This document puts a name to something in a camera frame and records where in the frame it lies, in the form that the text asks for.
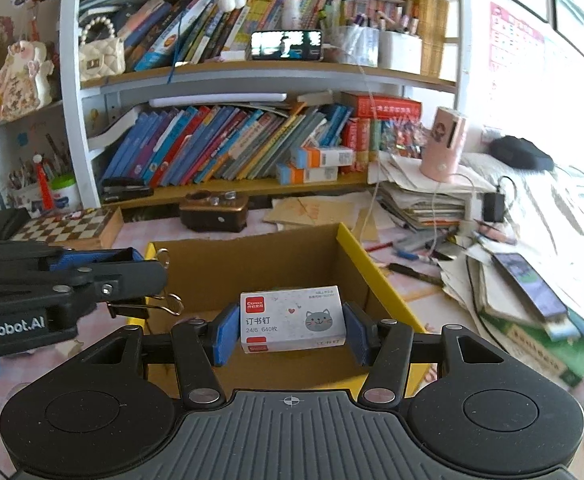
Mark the red tassel ornament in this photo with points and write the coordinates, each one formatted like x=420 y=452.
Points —
x=45 y=185

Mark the row of small paperback books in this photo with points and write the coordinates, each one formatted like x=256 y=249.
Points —
x=196 y=25

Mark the wooden chess board box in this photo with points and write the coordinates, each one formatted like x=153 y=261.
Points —
x=71 y=227

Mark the black power adapter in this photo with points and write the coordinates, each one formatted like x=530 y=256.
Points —
x=493 y=207

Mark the smartphone with lit screen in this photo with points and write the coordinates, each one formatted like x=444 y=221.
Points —
x=287 y=45

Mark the black binder clip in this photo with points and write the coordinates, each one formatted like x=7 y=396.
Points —
x=131 y=311

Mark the dark brown wooden box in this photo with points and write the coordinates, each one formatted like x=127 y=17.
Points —
x=211 y=215

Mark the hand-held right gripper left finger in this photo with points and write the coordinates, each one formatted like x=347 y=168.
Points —
x=224 y=335

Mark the clear pen cup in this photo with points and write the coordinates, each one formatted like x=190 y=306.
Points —
x=359 y=47

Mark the cream pink ornament plaque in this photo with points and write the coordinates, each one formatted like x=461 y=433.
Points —
x=21 y=85

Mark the black stapler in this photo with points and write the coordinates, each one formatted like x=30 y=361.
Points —
x=126 y=190

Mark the thick white-paged book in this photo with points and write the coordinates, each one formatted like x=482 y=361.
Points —
x=114 y=130

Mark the white wooden bookshelf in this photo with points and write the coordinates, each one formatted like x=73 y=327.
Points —
x=77 y=110

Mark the yellow cardboard box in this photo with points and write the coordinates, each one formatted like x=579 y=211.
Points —
x=252 y=260

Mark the red thick dictionary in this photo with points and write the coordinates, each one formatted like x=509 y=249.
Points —
x=387 y=106

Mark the flat brown cardboard sheet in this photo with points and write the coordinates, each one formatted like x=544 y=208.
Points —
x=317 y=210

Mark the row of large picture books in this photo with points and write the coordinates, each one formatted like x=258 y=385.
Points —
x=211 y=145

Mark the white cat print staple box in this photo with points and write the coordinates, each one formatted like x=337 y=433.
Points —
x=292 y=320

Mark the black pen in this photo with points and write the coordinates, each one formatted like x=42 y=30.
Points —
x=414 y=273

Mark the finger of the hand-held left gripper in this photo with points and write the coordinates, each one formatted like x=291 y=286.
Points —
x=96 y=256
x=121 y=281

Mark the white quilted handbag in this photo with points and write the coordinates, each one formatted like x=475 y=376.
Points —
x=101 y=57

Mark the blue pen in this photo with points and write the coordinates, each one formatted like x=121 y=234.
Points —
x=414 y=255

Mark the white pen cup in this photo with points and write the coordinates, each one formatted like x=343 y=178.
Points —
x=400 y=55

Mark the pink cylindrical container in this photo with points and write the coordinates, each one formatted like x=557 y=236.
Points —
x=442 y=145

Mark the white pen holder with pens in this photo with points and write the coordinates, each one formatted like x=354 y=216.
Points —
x=24 y=194

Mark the smartphone on book stack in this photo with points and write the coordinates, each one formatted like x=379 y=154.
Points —
x=527 y=282

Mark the white green jar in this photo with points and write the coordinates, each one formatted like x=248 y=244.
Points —
x=66 y=195

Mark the pink checkered desktop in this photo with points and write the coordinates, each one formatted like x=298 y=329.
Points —
x=161 y=230

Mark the pink wall calendar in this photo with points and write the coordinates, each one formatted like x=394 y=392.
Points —
x=514 y=45

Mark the orange white carton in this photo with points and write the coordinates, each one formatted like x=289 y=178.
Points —
x=324 y=156
x=307 y=175

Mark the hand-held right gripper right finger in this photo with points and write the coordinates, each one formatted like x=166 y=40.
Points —
x=359 y=335

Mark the black cap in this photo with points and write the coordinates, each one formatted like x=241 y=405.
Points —
x=519 y=152

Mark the green thick book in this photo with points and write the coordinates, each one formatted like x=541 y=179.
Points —
x=547 y=355

